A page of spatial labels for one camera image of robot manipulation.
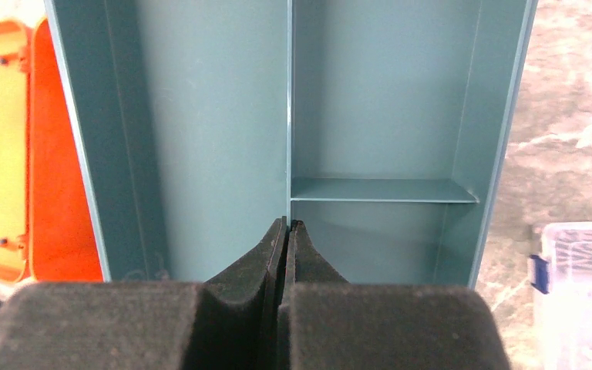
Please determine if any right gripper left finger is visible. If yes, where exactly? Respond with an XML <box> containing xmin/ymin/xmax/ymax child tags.
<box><xmin>0</xmin><ymin>218</ymin><xmax>288</xmax><ymax>369</ymax></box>

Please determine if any clear plastic case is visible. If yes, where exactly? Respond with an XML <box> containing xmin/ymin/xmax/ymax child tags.
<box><xmin>528</xmin><ymin>221</ymin><xmax>592</xmax><ymax>369</ymax></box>

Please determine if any teal plastic tray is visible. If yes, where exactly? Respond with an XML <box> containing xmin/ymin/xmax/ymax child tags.
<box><xmin>45</xmin><ymin>1</ymin><xmax>537</xmax><ymax>287</ymax></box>

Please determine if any orange medicine box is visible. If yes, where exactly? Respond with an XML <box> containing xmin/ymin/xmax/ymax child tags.
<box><xmin>0</xmin><ymin>19</ymin><xmax>103</xmax><ymax>283</ymax></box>

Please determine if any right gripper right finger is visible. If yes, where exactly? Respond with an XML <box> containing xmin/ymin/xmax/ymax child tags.
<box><xmin>275</xmin><ymin>221</ymin><xmax>510</xmax><ymax>369</ymax></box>

